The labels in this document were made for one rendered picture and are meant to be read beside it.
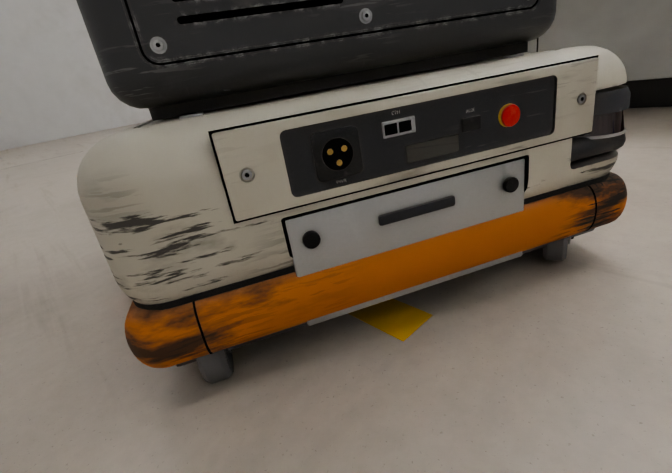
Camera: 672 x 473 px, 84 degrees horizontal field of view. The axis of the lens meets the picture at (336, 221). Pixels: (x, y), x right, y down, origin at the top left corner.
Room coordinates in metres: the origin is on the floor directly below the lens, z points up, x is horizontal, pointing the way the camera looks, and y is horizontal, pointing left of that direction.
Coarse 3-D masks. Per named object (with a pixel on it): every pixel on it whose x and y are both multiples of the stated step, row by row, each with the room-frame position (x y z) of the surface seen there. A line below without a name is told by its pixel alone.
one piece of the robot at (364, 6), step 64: (128, 0) 0.39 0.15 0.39; (192, 0) 0.40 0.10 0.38; (256, 0) 0.42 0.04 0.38; (320, 0) 0.44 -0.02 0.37; (384, 0) 0.45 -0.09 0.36; (448, 0) 0.47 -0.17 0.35; (512, 0) 0.49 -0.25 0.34; (128, 64) 0.39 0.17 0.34; (192, 64) 0.40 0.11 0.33; (256, 64) 0.42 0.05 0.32; (320, 64) 0.44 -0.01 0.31; (384, 64) 0.47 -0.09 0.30; (448, 64) 0.50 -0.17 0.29
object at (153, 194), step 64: (512, 64) 0.43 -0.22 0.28; (128, 128) 0.40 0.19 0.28; (192, 128) 0.34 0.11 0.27; (128, 192) 0.30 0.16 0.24; (192, 192) 0.32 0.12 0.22; (384, 192) 0.36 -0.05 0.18; (448, 192) 0.38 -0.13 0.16; (512, 192) 0.40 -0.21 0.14; (576, 192) 0.42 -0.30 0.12; (128, 256) 0.30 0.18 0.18; (192, 256) 0.31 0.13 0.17; (256, 256) 0.32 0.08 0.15; (320, 256) 0.34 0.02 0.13; (384, 256) 0.35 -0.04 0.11; (448, 256) 0.37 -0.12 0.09; (512, 256) 0.40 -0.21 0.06; (128, 320) 0.31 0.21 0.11; (192, 320) 0.30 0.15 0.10; (256, 320) 0.32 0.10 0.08; (320, 320) 0.34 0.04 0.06
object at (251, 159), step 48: (432, 96) 0.37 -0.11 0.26; (480, 96) 0.38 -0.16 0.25; (528, 96) 0.40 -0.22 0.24; (576, 96) 0.41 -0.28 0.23; (240, 144) 0.32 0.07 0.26; (288, 144) 0.34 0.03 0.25; (336, 144) 0.34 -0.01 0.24; (384, 144) 0.36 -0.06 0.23; (432, 144) 0.37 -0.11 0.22; (480, 144) 0.38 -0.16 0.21; (528, 144) 0.39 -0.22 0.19; (240, 192) 0.32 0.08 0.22; (288, 192) 0.33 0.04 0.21; (336, 192) 0.34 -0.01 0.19
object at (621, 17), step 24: (576, 0) 1.51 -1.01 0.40; (600, 0) 1.45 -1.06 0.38; (624, 0) 1.40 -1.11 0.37; (648, 0) 1.35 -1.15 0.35; (552, 24) 1.57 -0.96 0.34; (576, 24) 1.51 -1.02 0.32; (600, 24) 1.45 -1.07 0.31; (624, 24) 1.39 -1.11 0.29; (648, 24) 1.34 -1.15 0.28; (528, 48) 1.64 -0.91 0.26; (552, 48) 1.57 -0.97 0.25; (624, 48) 1.38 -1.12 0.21; (648, 48) 1.33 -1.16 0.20; (648, 72) 1.32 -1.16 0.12; (648, 96) 1.34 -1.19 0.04
